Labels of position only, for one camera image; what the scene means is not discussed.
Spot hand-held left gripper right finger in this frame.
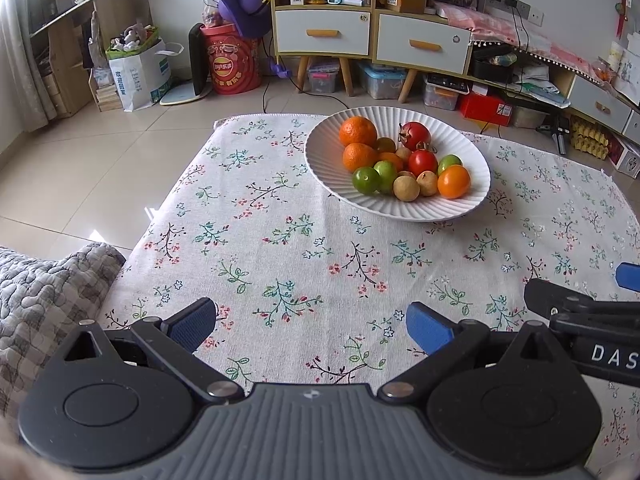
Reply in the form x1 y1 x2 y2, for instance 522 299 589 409
377 301 576 403

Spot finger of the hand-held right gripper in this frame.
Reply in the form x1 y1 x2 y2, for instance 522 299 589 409
525 278 640 317
615 262 640 291

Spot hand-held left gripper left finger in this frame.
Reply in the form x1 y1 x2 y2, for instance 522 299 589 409
55 297 246 402

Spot white ribbed plate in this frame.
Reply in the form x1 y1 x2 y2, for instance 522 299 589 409
304 106 492 223

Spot bright red tomato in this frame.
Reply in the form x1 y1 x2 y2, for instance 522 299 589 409
407 145 440 177

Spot small mandarin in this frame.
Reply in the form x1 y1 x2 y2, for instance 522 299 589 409
342 143 380 173

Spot dark red tomato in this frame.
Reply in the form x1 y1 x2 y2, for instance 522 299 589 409
398 121 432 152

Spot large mandarin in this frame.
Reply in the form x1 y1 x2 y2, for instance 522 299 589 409
339 116 378 150

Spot white printed carton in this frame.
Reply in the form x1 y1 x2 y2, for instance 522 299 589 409
607 135 640 178

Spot floral tablecloth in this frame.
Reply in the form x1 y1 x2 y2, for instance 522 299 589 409
97 112 640 480

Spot yellow egg tray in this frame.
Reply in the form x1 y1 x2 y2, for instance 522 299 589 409
570 119 613 158

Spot grey quilted blanket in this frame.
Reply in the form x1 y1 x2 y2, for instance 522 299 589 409
0 242 126 441

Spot black handheld device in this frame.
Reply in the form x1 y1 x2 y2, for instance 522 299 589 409
537 115 573 156

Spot long cabinet grey drawers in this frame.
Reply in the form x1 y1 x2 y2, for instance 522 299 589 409
470 35 640 133

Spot red box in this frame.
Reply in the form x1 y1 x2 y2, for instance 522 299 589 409
457 90 513 127

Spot white printed box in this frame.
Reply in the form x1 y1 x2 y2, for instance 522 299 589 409
612 42 640 93

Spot pile of white bags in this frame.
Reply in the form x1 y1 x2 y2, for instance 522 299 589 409
515 60 571 108

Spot black-lid storage box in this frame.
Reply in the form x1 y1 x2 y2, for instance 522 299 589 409
424 74 471 111

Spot black bag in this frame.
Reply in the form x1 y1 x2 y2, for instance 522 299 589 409
472 52 518 85

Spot white paper bag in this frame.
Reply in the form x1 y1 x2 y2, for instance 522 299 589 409
106 40 186 113

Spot blue-lid storage box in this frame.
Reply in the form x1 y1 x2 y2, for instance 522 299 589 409
357 62 407 101

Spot black panel on white base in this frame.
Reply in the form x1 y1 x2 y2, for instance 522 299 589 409
160 22 214 107

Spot red snack bucket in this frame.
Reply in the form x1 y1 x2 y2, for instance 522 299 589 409
200 22 262 96

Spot red hanging ornament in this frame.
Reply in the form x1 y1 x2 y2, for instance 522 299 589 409
615 0 632 38

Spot clear storage box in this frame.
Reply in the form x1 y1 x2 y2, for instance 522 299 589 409
306 59 342 95

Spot pink cloth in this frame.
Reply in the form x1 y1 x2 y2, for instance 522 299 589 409
432 0 571 61

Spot low wooden cabinet white drawer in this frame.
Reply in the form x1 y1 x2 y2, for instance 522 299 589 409
372 7 473 105

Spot plush toy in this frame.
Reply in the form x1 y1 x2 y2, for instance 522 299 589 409
109 24 158 53

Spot wooden bookshelf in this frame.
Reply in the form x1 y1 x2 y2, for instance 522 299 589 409
27 0 153 121

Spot clear bag of snacks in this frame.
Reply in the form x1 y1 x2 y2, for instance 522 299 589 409
202 0 226 28

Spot purple hat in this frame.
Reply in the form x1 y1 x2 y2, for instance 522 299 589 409
215 0 275 38

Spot grey curtain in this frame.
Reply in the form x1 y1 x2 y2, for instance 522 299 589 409
0 0 56 133

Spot wall power socket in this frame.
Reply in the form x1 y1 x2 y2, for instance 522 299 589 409
487 0 532 26

